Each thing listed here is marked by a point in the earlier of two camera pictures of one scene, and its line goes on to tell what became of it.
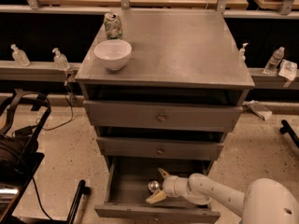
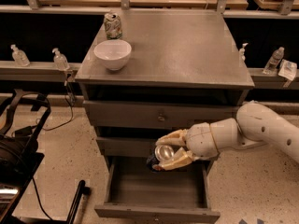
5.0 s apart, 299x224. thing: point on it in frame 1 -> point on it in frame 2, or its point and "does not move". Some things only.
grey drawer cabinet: x=163 y=88 does not move
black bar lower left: x=82 y=190 does not move
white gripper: x=170 y=185 -> x=200 y=139
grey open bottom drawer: x=127 y=191 does not move
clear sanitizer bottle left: x=61 y=61 does not move
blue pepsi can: x=153 y=186 -> x=162 y=153
